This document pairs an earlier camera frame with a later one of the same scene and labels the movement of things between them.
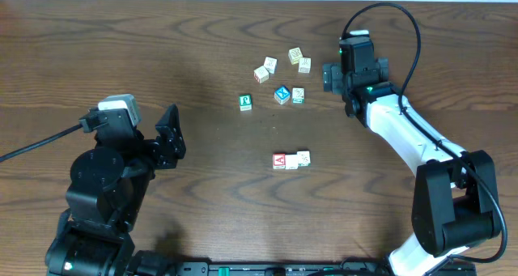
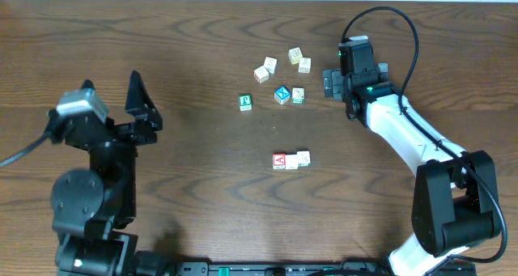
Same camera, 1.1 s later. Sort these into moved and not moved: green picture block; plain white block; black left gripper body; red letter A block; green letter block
Moved: black left gripper body
Not moved: plain white block; green picture block; green letter block; red letter A block
